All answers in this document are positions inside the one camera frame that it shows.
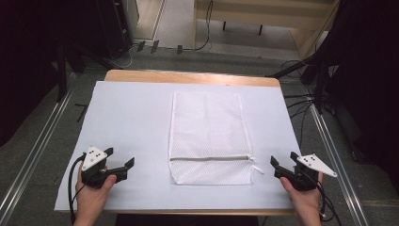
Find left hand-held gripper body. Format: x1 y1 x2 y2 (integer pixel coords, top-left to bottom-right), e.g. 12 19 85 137
80 146 129 189

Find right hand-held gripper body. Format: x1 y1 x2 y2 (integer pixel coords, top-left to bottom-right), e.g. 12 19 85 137
274 153 339 192

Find white mesh laundry bag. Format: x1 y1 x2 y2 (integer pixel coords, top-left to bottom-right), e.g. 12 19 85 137
168 90 265 186

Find person's right hand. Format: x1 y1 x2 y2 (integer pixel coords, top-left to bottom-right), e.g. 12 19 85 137
279 172 325 218

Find person's left hand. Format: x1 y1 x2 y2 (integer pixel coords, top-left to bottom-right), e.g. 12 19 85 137
74 165 118 219

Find white table mat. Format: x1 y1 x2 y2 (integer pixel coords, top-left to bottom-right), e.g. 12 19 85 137
54 80 303 212

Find person's dark clothing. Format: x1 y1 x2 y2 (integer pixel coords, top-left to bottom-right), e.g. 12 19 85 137
114 214 262 226

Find wooden table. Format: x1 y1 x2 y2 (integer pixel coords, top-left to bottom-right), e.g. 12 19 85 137
57 69 298 218

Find black curtain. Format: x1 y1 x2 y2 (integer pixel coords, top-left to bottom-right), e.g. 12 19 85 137
0 0 104 149
316 0 399 197

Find dark cabinet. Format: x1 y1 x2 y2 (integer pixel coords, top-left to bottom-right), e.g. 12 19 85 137
95 0 135 60

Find light wooden bench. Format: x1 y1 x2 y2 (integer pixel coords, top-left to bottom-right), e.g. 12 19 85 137
193 0 342 60

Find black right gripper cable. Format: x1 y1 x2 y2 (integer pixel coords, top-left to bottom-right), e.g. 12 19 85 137
315 180 343 226

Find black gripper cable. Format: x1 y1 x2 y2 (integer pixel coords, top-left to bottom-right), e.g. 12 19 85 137
315 180 343 226
68 153 88 226

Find metal floor rail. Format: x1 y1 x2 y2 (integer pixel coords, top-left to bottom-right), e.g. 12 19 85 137
308 102 371 226
0 71 78 222

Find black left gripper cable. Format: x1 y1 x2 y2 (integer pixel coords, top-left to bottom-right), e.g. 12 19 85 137
68 153 88 226

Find black floor cables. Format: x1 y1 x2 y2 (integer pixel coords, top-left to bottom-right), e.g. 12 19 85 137
280 58 318 149

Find white floor cable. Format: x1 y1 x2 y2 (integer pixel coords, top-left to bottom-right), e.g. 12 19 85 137
107 43 139 70

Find black hanging cable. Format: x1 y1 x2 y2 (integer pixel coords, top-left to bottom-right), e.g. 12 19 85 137
183 0 215 52

